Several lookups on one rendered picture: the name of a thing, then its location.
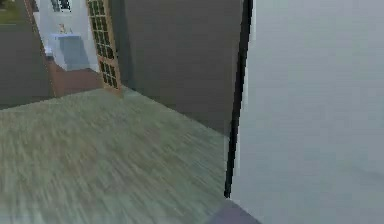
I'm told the wooden glass-paned room door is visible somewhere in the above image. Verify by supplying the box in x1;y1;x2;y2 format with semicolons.
85;0;123;95

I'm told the white bathroom vanity cabinet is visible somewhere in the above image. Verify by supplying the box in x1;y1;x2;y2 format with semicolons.
49;32;91;72

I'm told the white framed window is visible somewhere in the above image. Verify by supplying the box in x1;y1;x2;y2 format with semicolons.
50;0;72;13

